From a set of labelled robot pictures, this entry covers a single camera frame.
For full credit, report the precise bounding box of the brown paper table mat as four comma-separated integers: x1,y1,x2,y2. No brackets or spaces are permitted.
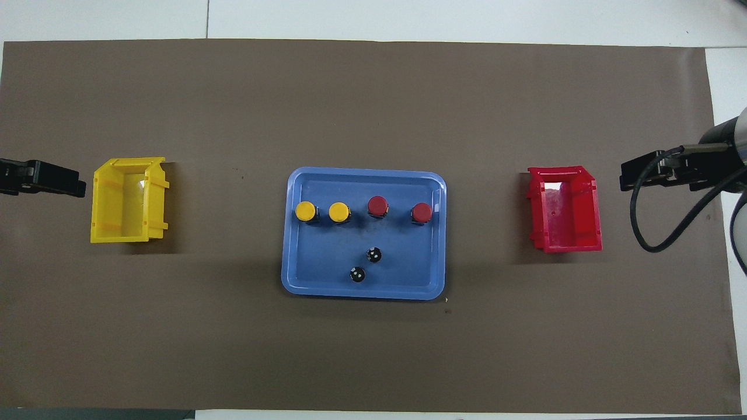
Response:
0,38,743,414

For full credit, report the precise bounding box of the blue plastic tray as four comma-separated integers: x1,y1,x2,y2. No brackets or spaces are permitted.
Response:
281,167,448,301

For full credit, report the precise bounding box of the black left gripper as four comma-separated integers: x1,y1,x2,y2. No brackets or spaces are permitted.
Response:
0,159,86,198

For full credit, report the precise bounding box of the yellow plastic parts bin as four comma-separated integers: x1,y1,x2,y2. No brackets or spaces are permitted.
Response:
90,156,170,244

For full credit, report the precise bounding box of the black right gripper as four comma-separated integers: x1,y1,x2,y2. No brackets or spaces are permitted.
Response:
620,143,747,192

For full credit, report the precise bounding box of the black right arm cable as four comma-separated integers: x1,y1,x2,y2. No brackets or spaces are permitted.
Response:
629,146,747,253

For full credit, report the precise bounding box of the red plastic parts bin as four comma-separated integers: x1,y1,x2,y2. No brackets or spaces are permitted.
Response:
527,166,603,254

